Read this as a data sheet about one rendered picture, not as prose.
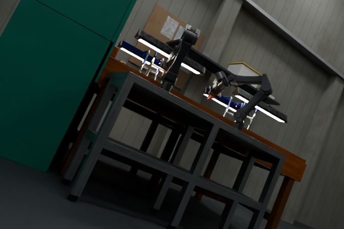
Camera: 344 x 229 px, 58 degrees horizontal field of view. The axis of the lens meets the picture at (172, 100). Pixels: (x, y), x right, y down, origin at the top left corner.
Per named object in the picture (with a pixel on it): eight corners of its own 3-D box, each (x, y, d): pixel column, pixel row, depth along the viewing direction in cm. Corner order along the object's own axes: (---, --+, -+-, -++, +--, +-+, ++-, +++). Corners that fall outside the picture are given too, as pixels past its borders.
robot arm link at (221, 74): (212, 73, 224) (227, 65, 221) (216, 77, 231) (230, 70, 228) (218, 86, 219) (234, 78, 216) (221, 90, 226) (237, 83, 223)
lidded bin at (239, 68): (241, 88, 520) (247, 75, 523) (257, 89, 487) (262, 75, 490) (222, 76, 501) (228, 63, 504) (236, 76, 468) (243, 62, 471)
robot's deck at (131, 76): (284, 161, 202) (286, 155, 203) (126, 78, 151) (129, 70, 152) (209, 137, 283) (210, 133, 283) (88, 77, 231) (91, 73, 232)
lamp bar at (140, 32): (204, 75, 248) (208, 67, 249) (136, 36, 225) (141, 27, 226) (199, 75, 256) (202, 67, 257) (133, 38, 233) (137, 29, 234)
